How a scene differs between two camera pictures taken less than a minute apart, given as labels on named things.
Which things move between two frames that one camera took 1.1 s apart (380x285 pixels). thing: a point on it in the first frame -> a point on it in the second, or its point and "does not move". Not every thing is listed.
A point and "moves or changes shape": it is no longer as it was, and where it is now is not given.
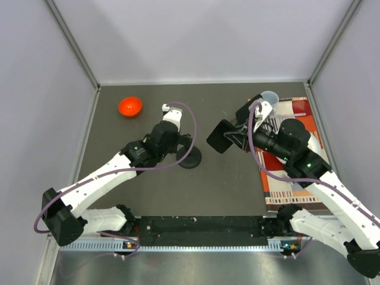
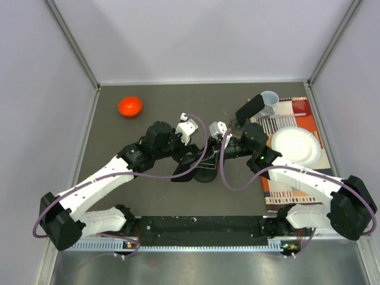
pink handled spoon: (291, 115) does not move
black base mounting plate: (200, 231) does not move
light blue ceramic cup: (272, 97) does not move
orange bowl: (130, 107) does not move
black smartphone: (217, 138) moves or changes shape
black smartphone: (242, 114) does not move
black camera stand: (192, 160) moves or changes shape
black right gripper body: (245, 143) -> (216, 160)
